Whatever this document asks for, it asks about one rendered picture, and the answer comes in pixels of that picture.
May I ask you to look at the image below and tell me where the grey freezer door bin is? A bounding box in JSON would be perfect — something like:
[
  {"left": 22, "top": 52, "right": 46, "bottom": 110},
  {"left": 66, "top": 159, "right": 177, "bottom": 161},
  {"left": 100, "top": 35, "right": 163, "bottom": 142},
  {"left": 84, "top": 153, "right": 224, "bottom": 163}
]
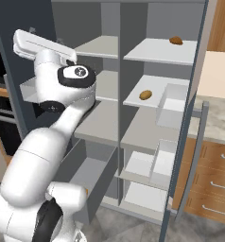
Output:
[{"left": 19, "top": 77, "right": 43, "bottom": 105}]

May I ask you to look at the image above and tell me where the orange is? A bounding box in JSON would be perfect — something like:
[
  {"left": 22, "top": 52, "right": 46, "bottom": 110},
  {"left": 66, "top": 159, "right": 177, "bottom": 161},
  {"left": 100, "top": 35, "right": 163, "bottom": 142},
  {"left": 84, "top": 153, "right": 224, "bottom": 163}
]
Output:
[{"left": 139, "top": 89, "right": 153, "bottom": 101}]

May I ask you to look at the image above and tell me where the grey fridge cabinet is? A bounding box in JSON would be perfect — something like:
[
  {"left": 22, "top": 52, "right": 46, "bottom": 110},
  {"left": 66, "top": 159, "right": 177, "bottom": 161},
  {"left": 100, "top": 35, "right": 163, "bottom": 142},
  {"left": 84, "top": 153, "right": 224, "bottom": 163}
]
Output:
[{"left": 50, "top": 0, "right": 210, "bottom": 229}]

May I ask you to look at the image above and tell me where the white fridge shelf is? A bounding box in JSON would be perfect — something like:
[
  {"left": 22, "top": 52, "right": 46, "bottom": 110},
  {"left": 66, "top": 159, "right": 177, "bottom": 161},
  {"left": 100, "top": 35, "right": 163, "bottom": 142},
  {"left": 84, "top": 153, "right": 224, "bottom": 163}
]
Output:
[
  {"left": 122, "top": 74, "right": 190, "bottom": 110},
  {"left": 123, "top": 38, "right": 199, "bottom": 66}
]

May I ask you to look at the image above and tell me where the grey fridge door handle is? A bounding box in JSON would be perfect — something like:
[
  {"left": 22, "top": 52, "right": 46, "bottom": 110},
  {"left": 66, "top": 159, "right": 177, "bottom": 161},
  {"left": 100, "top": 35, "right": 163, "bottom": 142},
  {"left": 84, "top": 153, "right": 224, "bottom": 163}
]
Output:
[{"left": 175, "top": 100, "right": 211, "bottom": 222}]

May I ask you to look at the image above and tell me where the slate fridge door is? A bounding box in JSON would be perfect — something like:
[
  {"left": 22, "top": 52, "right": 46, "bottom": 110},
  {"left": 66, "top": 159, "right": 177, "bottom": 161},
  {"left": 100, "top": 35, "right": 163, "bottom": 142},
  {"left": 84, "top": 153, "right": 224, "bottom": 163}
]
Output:
[{"left": 158, "top": 0, "right": 220, "bottom": 242}]

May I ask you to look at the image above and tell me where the grey fridge shelf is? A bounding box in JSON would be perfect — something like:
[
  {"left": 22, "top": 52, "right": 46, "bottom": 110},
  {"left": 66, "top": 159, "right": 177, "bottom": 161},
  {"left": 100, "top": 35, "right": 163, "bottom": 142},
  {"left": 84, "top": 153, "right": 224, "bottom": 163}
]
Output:
[{"left": 119, "top": 108, "right": 182, "bottom": 156}]

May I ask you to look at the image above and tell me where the wooden drawer cabinet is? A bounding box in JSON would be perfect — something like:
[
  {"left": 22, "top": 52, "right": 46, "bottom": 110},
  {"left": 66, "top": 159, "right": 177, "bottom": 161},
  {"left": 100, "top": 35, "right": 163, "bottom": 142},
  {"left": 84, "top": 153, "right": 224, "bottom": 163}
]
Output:
[{"left": 172, "top": 137, "right": 225, "bottom": 227}]

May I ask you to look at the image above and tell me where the brown potato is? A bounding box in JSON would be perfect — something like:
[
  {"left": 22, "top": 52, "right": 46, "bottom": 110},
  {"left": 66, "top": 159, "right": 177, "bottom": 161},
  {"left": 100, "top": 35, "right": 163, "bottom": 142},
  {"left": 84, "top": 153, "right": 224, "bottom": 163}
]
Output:
[{"left": 168, "top": 36, "right": 184, "bottom": 46}]

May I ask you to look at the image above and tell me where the white crisper drawer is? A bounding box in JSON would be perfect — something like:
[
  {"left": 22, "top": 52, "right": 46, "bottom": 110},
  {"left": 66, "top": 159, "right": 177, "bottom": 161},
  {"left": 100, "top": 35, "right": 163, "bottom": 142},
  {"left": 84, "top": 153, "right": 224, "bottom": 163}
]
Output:
[
  {"left": 123, "top": 150, "right": 157, "bottom": 182},
  {"left": 123, "top": 181, "right": 169, "bottom": 213}
]

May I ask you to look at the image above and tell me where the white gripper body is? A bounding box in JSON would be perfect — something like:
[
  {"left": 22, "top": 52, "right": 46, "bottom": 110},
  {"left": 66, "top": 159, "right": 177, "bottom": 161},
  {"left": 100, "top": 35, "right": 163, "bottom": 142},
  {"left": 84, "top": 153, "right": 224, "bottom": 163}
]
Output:
[{"left": 12, "top": 28, "right": 78, "bottom": 64}]

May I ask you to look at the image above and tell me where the grey freezer shelf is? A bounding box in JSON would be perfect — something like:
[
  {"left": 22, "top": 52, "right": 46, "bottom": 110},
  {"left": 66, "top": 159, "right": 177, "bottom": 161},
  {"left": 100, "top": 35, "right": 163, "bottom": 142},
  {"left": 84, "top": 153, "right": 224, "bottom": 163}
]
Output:
[
  {"left": 74, "top": 99, "right": 119, "bottom": 147},
  {"left": 74, "top": 35, "right": 119, "bottom": 60},
  {"left": 95, "top": 69, "right": 119, "bottom": 102}
]

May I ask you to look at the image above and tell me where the slate freezer door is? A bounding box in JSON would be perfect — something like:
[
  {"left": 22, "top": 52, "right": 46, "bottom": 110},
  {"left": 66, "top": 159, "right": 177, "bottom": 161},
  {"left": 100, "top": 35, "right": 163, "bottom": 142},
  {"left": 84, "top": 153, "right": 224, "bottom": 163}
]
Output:
[{"left": 0, "top": 0, "right": 57, "bottom": 141}]

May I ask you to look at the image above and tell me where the wooden wall cupboard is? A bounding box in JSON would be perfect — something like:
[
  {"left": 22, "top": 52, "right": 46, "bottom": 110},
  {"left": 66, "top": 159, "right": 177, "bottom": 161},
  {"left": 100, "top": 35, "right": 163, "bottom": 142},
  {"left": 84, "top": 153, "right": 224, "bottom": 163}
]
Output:
[{"left": 206, "top": 0, "right": 225, "bottom": 53}]

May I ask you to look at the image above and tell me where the grey freezer drawer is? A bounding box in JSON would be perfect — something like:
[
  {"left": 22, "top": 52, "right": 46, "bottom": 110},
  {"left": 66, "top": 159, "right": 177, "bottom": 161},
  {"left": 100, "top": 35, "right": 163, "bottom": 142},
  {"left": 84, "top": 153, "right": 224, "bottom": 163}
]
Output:
[{"left": 53, "top": 137, "right": 119, "bottom": 226}]

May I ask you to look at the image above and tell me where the white door bin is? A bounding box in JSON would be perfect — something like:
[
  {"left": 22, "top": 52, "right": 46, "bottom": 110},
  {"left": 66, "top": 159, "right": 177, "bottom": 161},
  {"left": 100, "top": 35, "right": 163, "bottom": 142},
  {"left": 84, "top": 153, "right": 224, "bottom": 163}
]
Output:
[
  {"left": 155, "top": 82, "right": 190, "bottom": 130},
  {"left": 149, "top": 139, "right": 179, "bottom": 187}
]

